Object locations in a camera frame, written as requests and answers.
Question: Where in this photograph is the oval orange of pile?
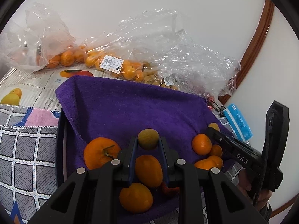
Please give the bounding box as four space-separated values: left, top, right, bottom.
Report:
194 159 217 170

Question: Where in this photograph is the large orange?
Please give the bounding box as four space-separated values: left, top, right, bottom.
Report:
208 155 224 169

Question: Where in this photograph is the small orange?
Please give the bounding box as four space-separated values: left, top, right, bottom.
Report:
209 144 223 158

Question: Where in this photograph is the yellow-green small fruit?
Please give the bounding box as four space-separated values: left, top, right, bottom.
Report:
137 128 160 151

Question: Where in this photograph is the person's hand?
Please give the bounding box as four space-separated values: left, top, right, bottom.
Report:
237 168 274 211

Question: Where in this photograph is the blue tissue pack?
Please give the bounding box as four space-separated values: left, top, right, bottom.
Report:
223 104 253 143

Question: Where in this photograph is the purple towel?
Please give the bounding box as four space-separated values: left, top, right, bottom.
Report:
55 76 219 175

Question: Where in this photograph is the grey checked bed sheet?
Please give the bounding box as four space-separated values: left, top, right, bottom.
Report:
1 104 60 223

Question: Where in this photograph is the fruit print newspaper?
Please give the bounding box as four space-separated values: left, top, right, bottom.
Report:
1 64 109 111

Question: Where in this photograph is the clear bag of oranges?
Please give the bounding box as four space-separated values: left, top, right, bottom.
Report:
82 34 162 86

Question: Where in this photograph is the white plastic bag left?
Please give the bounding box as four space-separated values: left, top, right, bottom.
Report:
1 3 87 73

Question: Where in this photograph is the large clear plastic bag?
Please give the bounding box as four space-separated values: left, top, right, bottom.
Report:
117 9 241 98

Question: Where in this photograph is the brown wooden door frame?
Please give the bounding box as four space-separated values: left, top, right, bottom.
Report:
219 0 275 104

